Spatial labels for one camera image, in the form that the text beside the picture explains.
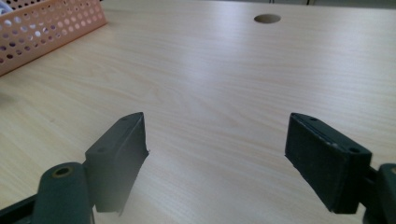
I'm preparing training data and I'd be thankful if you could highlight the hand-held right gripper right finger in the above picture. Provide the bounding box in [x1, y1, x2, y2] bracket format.
[284, 112, 374, 215]

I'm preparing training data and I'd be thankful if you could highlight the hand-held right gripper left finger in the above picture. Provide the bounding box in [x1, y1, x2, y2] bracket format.
[83, 111, 149, 217]

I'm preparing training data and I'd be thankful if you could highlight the pink perforated plastic basket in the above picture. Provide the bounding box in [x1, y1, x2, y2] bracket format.
[0, 0, 108, 77]

